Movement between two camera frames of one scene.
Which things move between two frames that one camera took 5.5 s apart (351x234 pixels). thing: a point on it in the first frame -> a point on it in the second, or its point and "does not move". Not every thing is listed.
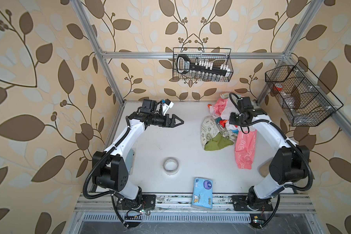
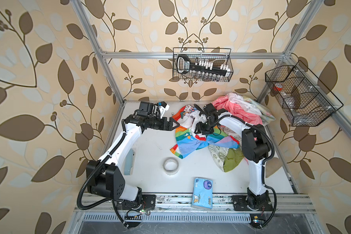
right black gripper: (231, 119) -> (199, 127)
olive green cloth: (218, 143) -> (233, 158)
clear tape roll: (170, 165) does not move
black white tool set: (201, 70) does not move
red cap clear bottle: (287, 101) does not move
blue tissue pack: (202, 195) does not move
